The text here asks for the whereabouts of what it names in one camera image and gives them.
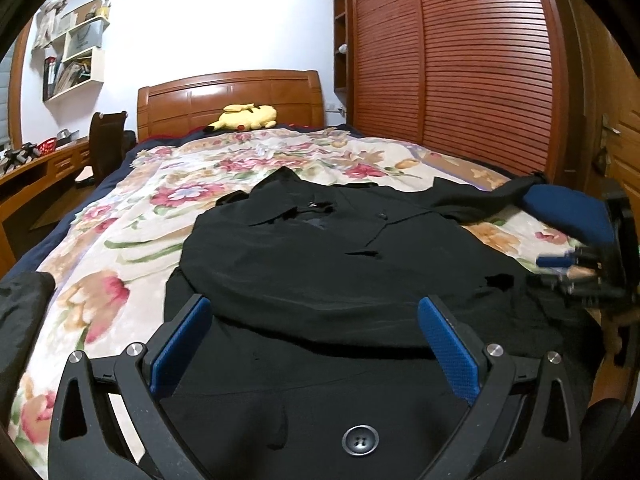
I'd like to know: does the floral bed blanket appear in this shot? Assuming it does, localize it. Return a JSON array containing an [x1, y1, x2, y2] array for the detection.
[[6, 127, 601, 478]]

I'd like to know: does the wooden bed headboard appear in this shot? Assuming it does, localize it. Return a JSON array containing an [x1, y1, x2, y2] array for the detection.
[[137, 70, 326, 142]]

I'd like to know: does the red basket on desk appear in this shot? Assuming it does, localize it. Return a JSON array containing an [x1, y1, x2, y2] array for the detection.
[[37, 138, 56, 156]]

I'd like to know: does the dark brown chair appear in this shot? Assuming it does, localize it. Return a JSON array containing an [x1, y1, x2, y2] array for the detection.
[[75, 110, 137, 186]]

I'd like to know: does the yellow plush toy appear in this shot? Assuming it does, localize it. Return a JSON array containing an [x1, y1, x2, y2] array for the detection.
[[204, 103, 277, 132]]

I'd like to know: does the wooden desk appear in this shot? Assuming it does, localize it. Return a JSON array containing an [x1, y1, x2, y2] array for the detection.
[[0, 140, 94, 274]]

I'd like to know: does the wooden room door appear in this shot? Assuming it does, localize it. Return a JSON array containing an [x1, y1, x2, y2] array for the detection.
[[568, 0, 639, 214]]

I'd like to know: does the white wall shelf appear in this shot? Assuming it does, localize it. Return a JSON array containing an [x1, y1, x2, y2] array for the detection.
[[32, 0, 111, 104]]

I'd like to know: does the folded navy blue garment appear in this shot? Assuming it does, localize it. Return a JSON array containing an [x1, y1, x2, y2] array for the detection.
[[521, 184, 614, 246]]

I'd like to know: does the folded dark grey garment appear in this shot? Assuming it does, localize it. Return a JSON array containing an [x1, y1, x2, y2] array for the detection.
[[0, 272, 55, 427]]

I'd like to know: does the black coat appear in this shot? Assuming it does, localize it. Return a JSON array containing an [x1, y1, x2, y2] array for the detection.
[[163, 168, 603, 479]]

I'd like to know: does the wooden louvered wardrobe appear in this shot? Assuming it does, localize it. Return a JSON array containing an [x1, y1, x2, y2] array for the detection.
[[333, 0, 582, 186]]

